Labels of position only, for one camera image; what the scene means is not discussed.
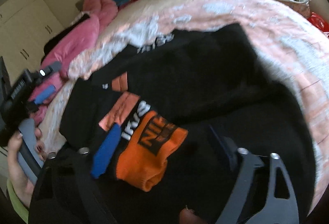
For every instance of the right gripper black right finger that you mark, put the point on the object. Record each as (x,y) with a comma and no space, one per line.
(227,147)

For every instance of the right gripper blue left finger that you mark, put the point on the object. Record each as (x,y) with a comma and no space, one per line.
(103,155)

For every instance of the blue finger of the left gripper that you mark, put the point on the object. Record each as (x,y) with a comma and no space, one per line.
(44,95)

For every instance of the black sweater orange cuffs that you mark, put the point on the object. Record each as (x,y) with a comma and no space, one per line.
(164,100)

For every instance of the person's right hand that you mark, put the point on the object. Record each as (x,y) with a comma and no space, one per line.
(188,217)

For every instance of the person's left hand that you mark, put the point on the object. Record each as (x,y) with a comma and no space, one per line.
(22,186)

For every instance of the black garment behind duvet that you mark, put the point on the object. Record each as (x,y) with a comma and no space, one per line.
(55,40)

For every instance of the pink duvet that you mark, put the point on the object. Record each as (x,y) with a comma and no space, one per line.
(82,37)

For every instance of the peach white patterned bedspread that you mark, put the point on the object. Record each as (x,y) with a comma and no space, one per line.
(290,48)

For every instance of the red plastic bag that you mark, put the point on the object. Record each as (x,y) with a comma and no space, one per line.
(319,23)

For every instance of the white wardrobe with handles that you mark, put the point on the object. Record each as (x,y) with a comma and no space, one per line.
(26,26)

